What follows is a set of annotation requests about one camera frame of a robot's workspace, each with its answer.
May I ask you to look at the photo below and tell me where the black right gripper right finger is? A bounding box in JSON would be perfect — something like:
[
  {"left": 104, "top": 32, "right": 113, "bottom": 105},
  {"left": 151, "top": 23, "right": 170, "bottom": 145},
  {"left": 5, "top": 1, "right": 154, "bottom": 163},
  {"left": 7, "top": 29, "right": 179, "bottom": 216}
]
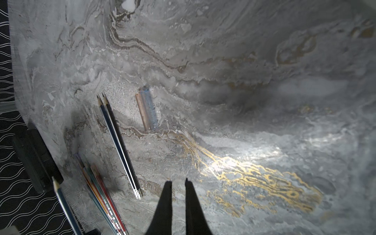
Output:
[{"left": 185, "top": 178, "right": 212, "bottom": 235}]

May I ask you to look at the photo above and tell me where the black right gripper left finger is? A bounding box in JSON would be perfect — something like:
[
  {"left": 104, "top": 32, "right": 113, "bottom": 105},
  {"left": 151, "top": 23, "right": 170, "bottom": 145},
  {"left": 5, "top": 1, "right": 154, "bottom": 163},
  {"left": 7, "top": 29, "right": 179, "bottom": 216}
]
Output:
[{"left": 146, "top": 181, "right": 172, "bottom": 235}]

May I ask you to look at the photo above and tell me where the black pencil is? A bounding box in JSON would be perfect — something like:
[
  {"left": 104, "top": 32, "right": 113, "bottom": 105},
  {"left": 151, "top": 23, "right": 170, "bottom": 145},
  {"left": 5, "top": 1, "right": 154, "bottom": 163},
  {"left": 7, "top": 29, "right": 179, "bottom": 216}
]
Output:
[{"left": 102, "top": 93, "right": 142, "bottom": 200}]

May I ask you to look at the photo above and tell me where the dark blue pencil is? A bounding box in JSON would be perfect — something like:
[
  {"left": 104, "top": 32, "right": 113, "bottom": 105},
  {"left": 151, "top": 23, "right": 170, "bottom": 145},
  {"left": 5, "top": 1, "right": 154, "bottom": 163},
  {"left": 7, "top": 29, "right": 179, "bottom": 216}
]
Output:
[{"left": 52, "top": 177, "right": 83, "bottom": 235}]

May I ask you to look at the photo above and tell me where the clear pink pencil cap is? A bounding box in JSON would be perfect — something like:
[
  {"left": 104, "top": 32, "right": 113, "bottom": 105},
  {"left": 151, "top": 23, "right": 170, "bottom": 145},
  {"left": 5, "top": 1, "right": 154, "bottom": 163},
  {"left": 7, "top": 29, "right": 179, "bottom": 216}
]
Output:
[{"left": 135, "top": 93, "right": 151, "bottom": 132}]

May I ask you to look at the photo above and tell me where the clear blue pencil cap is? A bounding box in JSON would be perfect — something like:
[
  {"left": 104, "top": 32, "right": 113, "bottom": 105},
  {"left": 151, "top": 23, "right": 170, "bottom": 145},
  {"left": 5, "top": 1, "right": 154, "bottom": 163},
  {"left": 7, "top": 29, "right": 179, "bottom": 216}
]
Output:
[{"left": 140, "top": 86, "right": 158, "bottom": 130}]

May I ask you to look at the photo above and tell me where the black plastic case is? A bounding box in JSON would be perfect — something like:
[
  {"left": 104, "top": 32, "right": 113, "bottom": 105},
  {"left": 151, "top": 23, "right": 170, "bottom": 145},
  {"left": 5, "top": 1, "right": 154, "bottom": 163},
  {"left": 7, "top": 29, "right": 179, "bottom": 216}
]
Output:
[{"left": 12, "top": 129, "right": 64, "bottom": 194}]

